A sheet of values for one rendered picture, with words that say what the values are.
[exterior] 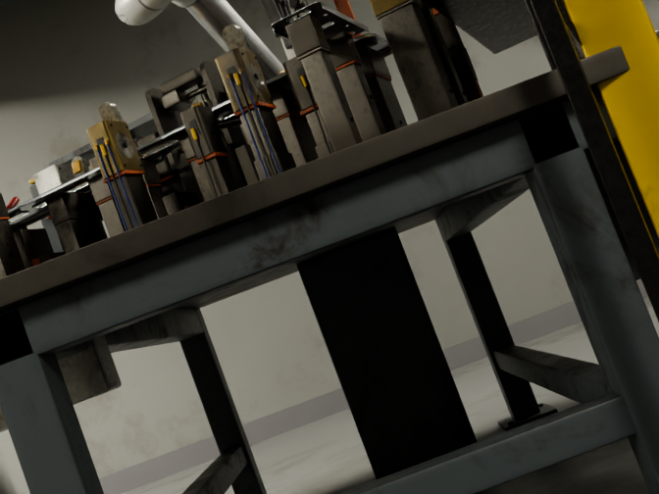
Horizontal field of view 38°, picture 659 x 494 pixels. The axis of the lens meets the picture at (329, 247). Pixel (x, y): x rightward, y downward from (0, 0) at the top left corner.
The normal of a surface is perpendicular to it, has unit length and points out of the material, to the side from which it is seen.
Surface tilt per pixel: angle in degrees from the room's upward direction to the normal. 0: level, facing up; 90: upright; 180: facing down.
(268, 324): 90
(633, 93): 90
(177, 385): 90
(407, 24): 90
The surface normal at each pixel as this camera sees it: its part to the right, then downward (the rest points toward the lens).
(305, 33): -0.35, 0.05
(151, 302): -0.04, -0.07
